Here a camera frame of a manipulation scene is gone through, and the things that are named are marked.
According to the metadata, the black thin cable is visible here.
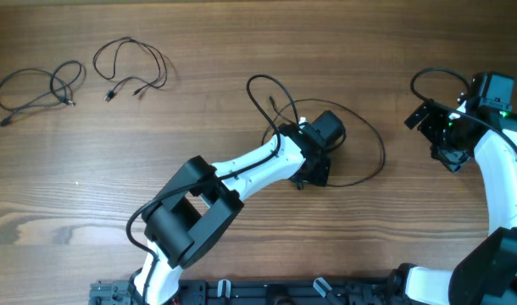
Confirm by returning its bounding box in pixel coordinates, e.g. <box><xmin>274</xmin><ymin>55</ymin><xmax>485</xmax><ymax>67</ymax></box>
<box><xmin>92</xmin><ymin>36</ymin><xmax>170</xmax><ymax>103</ymax></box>
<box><xmin>260</xmin><ymin>95</ymin><xmax>386</xmax><ymax>189</ymax></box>

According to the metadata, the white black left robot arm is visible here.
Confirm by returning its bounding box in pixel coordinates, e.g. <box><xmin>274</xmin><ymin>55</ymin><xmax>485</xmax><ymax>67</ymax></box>
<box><xmin>129</xmin><ymin>110</ymin><xmax>347</xmax><ymax>304</ymax></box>

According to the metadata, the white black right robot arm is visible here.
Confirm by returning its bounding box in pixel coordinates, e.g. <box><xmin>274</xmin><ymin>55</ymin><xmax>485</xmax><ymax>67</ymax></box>
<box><xmin>389</xmin><ymin>69</ymin><xmax>517</xmax><ymax>304</ymax></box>

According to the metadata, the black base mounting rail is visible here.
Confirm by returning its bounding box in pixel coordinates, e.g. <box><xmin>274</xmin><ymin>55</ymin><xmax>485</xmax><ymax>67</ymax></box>
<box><xmin>88</xmin><ymin>277</ymin><xmax>395</xmax><ymax>305</ymax></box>

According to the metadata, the black left camera cable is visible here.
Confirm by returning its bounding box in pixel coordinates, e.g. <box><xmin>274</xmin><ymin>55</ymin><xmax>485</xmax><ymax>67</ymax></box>
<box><xmin>125</xmin><ymin>74</ymin><xmax>302</xmax><ymax>305</ymax></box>

